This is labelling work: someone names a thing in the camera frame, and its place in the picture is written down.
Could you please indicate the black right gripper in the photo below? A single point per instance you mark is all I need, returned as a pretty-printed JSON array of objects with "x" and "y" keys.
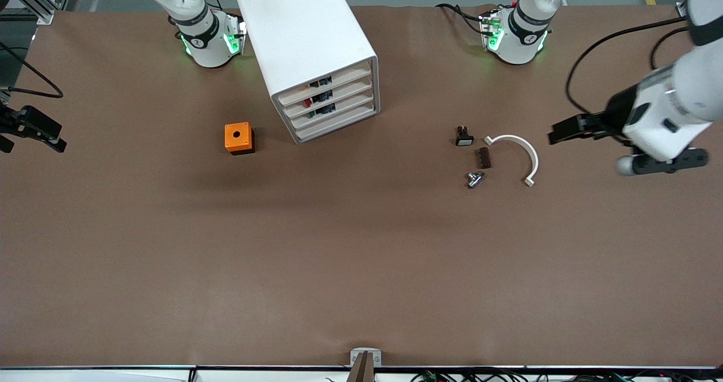
[{"x": 28, "y": 123}]

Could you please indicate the metal tee fitting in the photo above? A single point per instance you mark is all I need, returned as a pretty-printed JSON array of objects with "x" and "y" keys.
[{"x": 474, "y": 179}]

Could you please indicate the white drawer with red button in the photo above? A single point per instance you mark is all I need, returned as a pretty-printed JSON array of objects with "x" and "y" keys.
[{"x": 350, "y": 92}]

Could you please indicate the white drawer with black switch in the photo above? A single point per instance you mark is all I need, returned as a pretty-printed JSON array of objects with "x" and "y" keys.
[{"x": 344, "y": 81}]

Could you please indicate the silver aluminium frame profile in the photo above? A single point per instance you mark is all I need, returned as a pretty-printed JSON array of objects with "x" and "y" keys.
[{"x": 682, "y": 12}]

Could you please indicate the white drawer holding green button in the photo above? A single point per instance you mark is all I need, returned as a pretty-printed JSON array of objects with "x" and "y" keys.
[{"x": 350, "y": 106}]

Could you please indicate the empty white drawer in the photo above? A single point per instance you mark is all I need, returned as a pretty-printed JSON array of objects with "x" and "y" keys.
[{"x": 333, "y": 125}]

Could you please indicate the grey metal bracket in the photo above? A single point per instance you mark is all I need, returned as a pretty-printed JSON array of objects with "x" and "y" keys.
[{"x": 356, "y": 358}]

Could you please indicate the black blue switch part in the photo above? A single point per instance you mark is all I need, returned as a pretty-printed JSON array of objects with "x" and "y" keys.
[{"x": 320, "y": 81}]

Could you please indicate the white curved pipe clamp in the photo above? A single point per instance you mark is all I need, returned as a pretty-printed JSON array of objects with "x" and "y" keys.
[{"x": 531, "y": 153}]

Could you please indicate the white drawer cabinet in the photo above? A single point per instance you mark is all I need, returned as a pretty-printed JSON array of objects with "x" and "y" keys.
[{"x": 305, "y": 31}]

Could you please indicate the brown terminal block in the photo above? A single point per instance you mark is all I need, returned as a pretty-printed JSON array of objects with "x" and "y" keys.
[{"x": 483, "y": 158}]

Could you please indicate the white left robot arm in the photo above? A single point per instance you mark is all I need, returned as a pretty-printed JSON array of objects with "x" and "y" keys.
[{"x": 689, "y": 88}]

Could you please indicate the red push button switch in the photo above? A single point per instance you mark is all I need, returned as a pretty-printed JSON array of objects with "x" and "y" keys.
[{"x": 309, "y": 101}]

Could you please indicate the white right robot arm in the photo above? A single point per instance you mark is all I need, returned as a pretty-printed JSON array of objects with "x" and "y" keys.
[{"x": 209, "y": 48}]

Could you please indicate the black white-faced switch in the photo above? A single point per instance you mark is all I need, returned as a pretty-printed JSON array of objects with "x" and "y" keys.
[{"x": 464, "y": 138}]

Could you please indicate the orange button enclosure box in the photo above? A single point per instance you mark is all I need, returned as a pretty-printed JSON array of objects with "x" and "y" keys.
[{"x": 237, "y": 136}]

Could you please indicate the white board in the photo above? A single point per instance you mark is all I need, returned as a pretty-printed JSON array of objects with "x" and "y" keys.
[{"x": 85, "y": 376}]

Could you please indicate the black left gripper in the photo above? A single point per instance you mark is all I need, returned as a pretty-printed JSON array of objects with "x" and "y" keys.
[{"x": 617, "y": 109}]

